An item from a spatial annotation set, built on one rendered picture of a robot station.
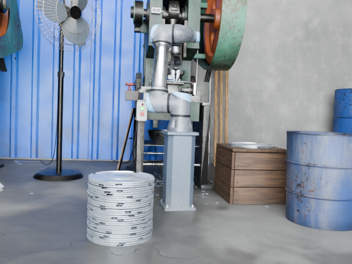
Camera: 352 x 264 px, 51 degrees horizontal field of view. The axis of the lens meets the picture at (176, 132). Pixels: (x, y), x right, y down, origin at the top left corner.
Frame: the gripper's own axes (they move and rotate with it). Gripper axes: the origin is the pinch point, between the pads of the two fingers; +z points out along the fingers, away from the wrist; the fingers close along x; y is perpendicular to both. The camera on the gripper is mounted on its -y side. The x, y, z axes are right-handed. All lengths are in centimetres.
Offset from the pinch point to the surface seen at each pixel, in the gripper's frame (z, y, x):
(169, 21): -47, 21, 3
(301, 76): -25, 141, -171
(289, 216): 77, -85, -53
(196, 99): 12.8, 11.2, -18.9
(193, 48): -26.3, 13.6, -15.3
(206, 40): -41, 53, -34
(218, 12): -56, 19, -35
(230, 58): -18.6, 4.4, -42.2
